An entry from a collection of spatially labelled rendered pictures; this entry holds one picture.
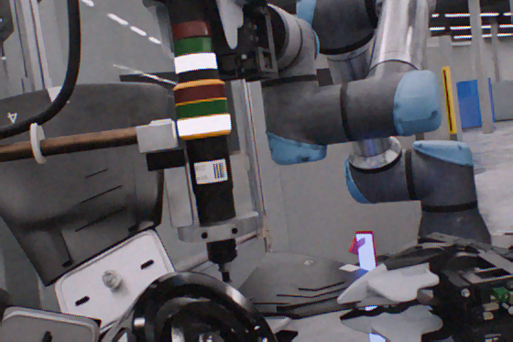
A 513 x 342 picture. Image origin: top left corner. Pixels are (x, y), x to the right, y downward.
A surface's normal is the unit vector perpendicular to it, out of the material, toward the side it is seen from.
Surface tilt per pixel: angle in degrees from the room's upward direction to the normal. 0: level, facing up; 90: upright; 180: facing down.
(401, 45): 39
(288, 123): 89
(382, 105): 88
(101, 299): 48
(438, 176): 90
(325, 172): 90
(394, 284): 6
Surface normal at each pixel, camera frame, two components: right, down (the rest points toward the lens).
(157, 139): 0.09, 0.04
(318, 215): 0.55, -0.04
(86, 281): -0.20, -0.61
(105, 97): 0.09, -0.77
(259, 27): -0.33, 0.09
